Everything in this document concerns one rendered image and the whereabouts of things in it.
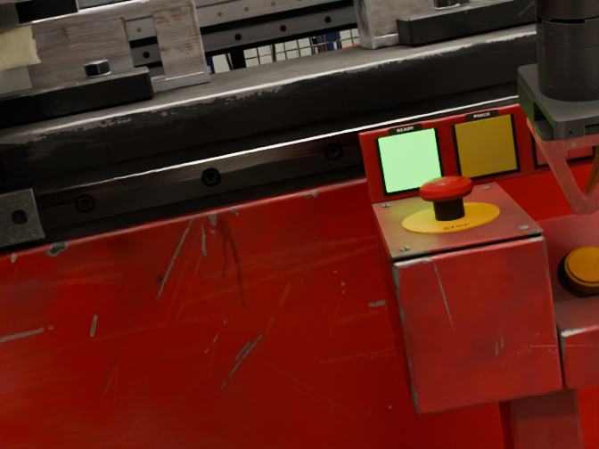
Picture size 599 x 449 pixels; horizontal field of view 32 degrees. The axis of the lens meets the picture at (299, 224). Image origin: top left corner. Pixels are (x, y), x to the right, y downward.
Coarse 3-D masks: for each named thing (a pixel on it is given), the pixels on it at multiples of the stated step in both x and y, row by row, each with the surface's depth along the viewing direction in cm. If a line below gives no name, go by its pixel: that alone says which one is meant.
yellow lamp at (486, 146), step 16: (464, 128) 83; (480, 128) 83; (496, 128) 83; (464, 144) 83; (480, 144) 83; (496, 144) 83; (512, 144) 83; (464, 160) 83; (480, 160) 83; (496, 160) 83; (512, 160) 83; (464, 176) 84
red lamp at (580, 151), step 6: (540, 150) 83; (570, 150) 83; (576, 150) 83; (582, 150) 83; (588, 150) 83; (540, 156) 83; (570, 156) 83; (576, 156) 83; (582, 156) 83; (540, 162) 83; (546, 162) 84
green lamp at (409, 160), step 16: (384, 144) 83; (400, 144) 83; (416, 144) 83; (432, 144) 83; (384, 160) 83; (400, 160) 83; (416, 160) 83; (432, 160) 83; (400, 176) 84; (416, 176) 84; (432, 176) 84
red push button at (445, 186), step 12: (432, 180) 76; (444, 180) 75; (456, 180) 74; (468, 180) 75; (420, 192) 75; (432, 192) 74; (444, 192) 74; (456, 192) 74; (468, 192) 74; (444, 204) 75; (456, 204) 75; (444, 216) 75; (456, 216) 75
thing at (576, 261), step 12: (576, 252) 78; (588, 252) 78; (564, 264) 78; (576, 264) 77; (588, 264) 77; (564, 276) 78; (576, 276) 76; (588, 276) 76; (576, 288) 77; (588, 288) 76
